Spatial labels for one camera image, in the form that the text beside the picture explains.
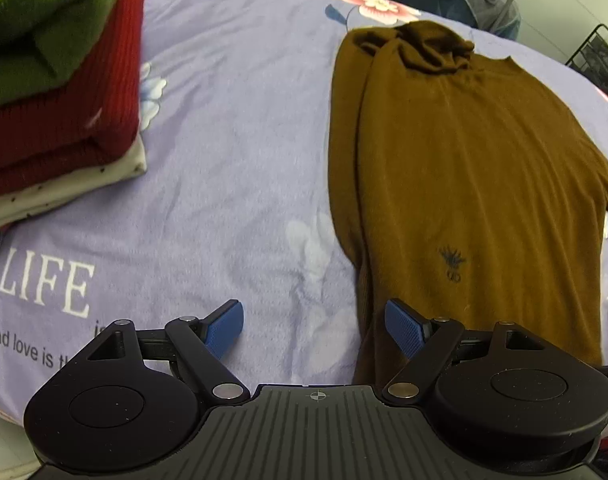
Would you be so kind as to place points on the white dotted folded garment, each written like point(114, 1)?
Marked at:
point(59, 192)

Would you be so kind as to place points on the green folded garment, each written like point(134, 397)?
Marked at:
point(39, 25)

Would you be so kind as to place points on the metal pole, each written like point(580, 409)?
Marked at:
point(508, 2)

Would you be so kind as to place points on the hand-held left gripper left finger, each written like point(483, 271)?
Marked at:
point(227, 328)

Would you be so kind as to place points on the brown sweater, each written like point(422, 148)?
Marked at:
point(463, 170)

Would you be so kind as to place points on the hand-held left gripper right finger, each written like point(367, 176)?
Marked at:
point(404, 331)

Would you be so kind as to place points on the purple floral bed sheet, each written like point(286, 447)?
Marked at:
point(234, 150)

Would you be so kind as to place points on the red folded knit sweater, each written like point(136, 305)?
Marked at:
point(74, 130)

